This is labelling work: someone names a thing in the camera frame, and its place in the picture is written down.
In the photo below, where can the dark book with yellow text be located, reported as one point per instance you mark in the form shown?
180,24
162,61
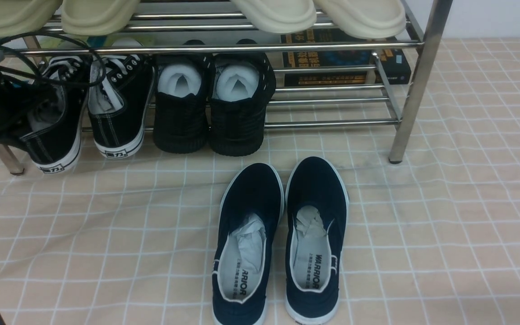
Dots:
394,62

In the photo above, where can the beige checkered floor cloth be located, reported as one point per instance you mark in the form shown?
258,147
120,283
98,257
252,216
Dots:
434,240

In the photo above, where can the cream foam slipper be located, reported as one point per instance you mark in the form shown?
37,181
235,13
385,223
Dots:
278,16
96,17
366,19
23,16

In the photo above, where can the black canvas lace-up sneaker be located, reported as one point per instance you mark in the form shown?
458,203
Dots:
52,136
118,102

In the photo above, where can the black knit shoe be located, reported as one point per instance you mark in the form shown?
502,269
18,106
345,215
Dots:
243,87
184,80

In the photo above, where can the silver metal shoe rack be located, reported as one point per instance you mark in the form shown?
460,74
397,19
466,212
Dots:
402,118

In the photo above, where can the navy slip-on shoe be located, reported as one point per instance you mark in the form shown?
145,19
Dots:
249,213
317,205

